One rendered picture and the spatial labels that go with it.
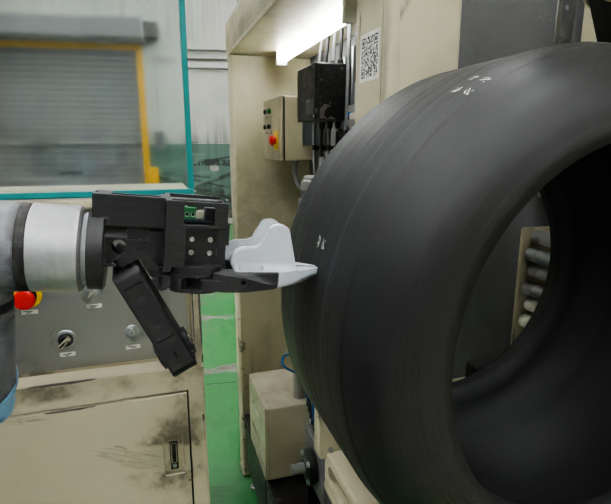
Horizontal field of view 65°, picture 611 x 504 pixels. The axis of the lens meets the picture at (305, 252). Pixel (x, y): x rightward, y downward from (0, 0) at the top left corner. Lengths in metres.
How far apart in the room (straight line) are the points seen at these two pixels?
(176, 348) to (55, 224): 0.15
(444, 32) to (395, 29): 0.08
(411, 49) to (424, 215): 0.44
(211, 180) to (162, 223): 8.99
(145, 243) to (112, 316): 0.68
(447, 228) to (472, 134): 0.08
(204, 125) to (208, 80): 0.81
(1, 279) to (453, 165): 0.37
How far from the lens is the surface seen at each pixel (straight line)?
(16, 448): 1.20
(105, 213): 0.44
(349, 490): 0.81
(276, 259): 0.45
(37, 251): 0.43
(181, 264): 0.43
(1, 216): 0.44
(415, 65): 0.81
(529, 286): 1.13
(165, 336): 0.46
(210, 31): 9.68
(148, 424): 1.16
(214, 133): 9.47
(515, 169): 0.44
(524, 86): 0.47
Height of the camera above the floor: 1.37
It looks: 12 degrees down
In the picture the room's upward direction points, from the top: straight up
